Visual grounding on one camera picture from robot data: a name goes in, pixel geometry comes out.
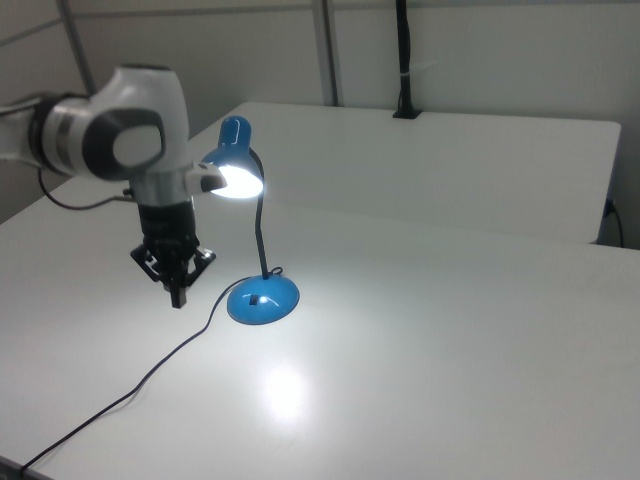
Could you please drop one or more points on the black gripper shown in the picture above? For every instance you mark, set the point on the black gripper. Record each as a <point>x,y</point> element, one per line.
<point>167,222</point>

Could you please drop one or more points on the blue gooseneck desk lamp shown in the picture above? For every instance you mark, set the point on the blue gooseneck desk lamp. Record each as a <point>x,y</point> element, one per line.
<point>265,300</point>

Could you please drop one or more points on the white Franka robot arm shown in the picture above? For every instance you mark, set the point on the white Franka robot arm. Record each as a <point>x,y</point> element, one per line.
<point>125,130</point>

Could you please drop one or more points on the white side table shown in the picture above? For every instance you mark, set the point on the white side table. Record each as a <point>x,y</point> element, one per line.
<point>425,170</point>

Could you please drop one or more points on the grey partition frame post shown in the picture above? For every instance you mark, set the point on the grey partition frame post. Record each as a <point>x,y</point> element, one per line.
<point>75,45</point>
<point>330,55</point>

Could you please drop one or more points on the black clamp-mounted camera pole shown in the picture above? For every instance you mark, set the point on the black clamp-mounted camera pole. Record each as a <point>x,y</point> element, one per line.
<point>404,60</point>

